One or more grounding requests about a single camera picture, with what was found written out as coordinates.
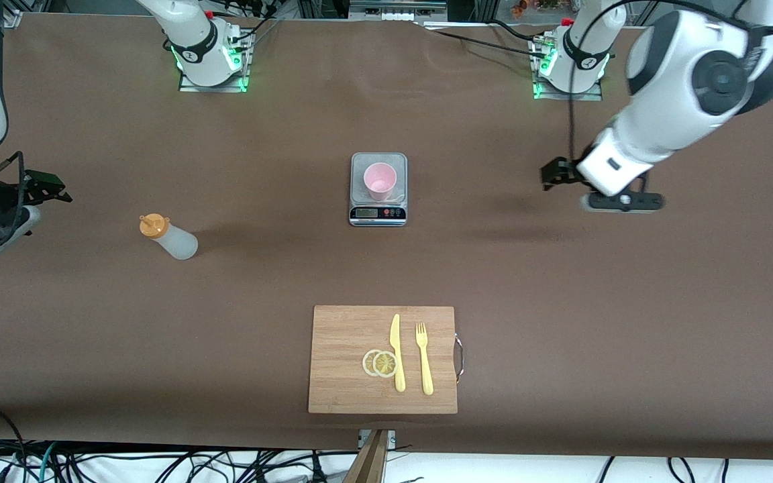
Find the brown table cover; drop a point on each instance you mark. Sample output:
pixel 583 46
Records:
pixel 259 282

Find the small metal bracket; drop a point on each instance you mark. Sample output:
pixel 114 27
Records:
pixel 392 439

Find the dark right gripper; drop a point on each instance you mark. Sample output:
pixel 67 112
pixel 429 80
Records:
pixel 5 195

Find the yellow lemon slice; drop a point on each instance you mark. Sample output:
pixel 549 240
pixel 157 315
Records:
pixel 368 363
pixel 384 364

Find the white power strip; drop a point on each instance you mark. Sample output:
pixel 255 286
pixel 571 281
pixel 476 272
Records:
pixel 393 15

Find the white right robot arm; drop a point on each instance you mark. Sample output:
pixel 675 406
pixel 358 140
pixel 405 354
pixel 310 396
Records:
pixel 188 33

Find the yellow plastic fork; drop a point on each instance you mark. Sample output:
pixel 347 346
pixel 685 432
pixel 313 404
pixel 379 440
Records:
pixel 427 372

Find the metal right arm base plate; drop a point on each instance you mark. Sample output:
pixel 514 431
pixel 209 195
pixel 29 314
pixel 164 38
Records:
pixel 215 88

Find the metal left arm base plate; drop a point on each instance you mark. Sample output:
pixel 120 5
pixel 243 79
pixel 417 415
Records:
pixel 568 96

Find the wooden post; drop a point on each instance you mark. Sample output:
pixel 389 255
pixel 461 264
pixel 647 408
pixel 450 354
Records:
pixel 370 463

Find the yellow plastic knife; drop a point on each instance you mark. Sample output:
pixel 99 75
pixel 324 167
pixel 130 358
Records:
pixel 395 335

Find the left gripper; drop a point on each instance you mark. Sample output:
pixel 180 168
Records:
pixel 563 172

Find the translucent sauce bottle orange cap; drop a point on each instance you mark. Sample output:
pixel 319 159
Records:
pixel 175 243

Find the pink plastic cup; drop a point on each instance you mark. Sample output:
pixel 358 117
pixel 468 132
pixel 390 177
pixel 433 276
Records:
pixel 380 178

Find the wooden cutting board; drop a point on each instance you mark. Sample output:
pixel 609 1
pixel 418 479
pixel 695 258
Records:
pixel 339 376

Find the silver digital kitchen scale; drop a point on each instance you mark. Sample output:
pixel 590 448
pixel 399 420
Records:
pixel 357 194

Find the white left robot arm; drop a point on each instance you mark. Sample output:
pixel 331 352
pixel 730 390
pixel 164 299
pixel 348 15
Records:
pixel 682 87

